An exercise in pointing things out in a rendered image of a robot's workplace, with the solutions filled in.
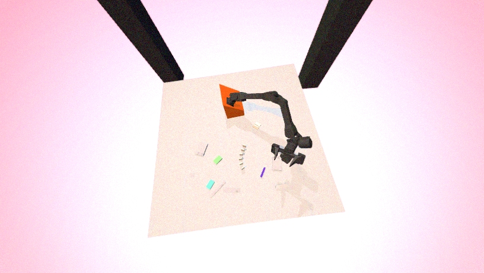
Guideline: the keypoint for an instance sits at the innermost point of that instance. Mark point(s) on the teal rectangular block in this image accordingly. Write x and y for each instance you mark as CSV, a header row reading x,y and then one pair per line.
x,y
210,184

